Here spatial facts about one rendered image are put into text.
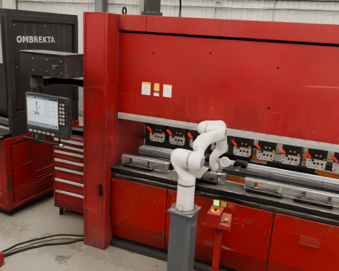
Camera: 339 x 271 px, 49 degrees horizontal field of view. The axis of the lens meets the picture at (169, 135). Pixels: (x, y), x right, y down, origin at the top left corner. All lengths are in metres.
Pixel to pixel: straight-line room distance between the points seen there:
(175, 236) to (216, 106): 1.20
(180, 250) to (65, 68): 1.68
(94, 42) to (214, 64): 1.06
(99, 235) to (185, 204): 1.58
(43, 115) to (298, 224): 2.32
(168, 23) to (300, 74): 1.17
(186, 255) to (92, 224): 1.47
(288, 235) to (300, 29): 1.66
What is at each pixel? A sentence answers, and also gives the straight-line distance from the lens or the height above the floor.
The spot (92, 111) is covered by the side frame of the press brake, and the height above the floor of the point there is 1.42.
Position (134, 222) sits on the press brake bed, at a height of 0.34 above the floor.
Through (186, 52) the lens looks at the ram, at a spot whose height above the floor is 2.01.
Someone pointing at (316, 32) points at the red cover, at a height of 2.23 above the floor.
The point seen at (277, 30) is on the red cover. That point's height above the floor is 2.23.
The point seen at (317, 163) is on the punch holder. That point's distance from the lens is 3.28.
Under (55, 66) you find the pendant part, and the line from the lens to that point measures 3.26.
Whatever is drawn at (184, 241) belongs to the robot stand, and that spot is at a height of 0.80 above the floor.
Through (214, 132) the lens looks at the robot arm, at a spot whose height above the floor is 1.50.
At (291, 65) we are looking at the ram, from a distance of 3.13.
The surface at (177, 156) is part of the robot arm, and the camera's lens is 2.49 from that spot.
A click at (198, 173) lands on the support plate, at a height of 1.00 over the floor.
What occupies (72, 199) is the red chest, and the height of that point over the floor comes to 0.26.
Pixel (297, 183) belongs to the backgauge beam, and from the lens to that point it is 3.62.
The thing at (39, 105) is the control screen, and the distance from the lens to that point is 3.41.
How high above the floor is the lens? 2.19
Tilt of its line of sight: 16 degrees down
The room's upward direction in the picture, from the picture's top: 3 degrees clockwise
